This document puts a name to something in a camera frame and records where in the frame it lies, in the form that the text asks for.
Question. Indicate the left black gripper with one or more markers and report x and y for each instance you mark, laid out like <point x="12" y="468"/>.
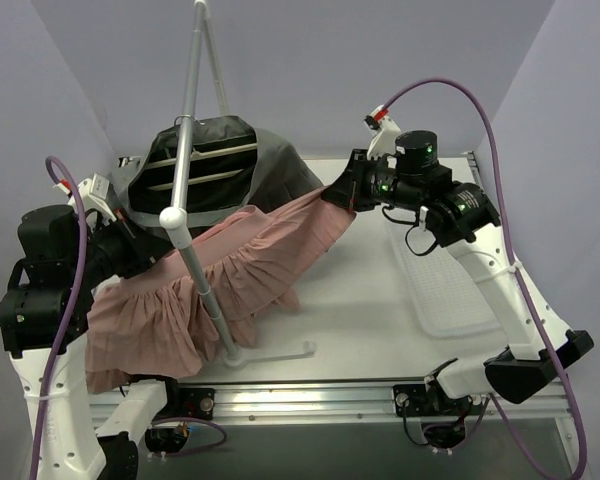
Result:
<point x="143" y="250"/>

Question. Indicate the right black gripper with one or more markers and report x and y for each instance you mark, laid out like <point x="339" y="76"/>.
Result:
<point x="355" y="176"/>

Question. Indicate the pink pleated skirt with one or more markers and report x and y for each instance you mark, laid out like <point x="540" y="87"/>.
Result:
<point x="156" y="324"/>

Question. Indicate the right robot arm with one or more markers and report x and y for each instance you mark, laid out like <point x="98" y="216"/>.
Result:
<point x="465" y="223"/>

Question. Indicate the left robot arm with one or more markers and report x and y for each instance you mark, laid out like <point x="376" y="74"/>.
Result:
<point x="43" y="323"/>

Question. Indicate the grey pleated skirt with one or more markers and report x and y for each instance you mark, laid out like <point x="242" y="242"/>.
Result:
<point x="279" y="176"/>

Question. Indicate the wooden multi-bar hanger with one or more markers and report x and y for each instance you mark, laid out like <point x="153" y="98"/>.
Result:
<point x="204" y="167"/>

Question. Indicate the white plastic basket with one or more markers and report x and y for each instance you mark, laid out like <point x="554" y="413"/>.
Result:
<point x="446" y="301"/>

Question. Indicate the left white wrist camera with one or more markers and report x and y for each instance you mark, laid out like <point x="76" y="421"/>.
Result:
<point x="98" y="197"/>

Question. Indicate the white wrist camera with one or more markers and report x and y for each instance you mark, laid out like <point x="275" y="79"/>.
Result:
<point x="384" y="131"/>
<point x="98" y="197"/>

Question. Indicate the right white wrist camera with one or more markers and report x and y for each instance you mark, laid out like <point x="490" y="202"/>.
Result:
<point x="384" y="131"/>

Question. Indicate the aluminium mounting rail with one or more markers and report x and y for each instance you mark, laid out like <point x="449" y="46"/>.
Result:
<point x="349" y="402"/>

